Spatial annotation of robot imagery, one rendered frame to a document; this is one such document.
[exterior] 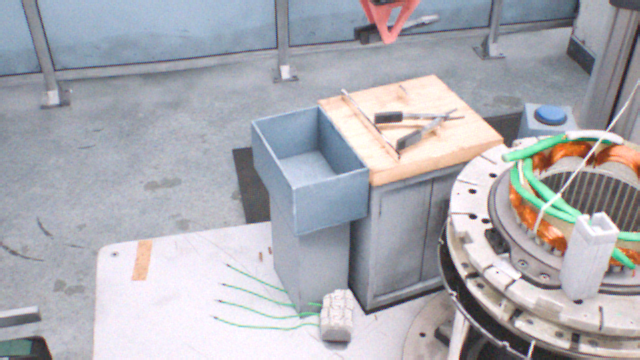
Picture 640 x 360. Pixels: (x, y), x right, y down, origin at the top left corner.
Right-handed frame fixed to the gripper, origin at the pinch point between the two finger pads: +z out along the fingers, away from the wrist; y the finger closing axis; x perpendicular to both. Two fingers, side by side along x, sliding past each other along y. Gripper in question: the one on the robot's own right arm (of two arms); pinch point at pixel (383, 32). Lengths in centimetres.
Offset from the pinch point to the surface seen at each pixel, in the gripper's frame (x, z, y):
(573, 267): -0.7, 2.1, 42.8
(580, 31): 174, 122, -138
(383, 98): 0.8, 12.0, -0.7
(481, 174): 1.9, 7.4, 23.4
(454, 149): 3.9, 11.1, 14.5
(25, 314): -58, 37, -3
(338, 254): -12.5, 27.1, 12.7
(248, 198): 1, 125, -100
